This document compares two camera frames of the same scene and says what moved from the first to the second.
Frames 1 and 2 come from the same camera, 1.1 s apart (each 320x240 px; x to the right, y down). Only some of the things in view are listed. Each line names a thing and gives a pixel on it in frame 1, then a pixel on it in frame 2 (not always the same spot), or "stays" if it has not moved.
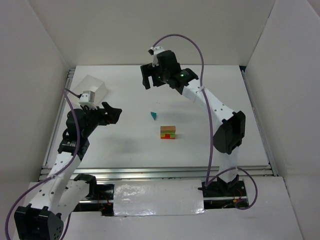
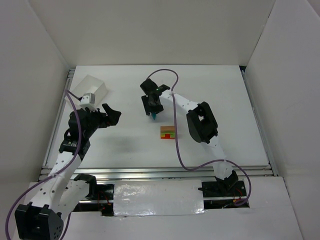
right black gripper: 152,70 -> 153,109
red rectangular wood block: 167,136 stays
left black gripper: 100,115 stays
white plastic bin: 89,83 stays
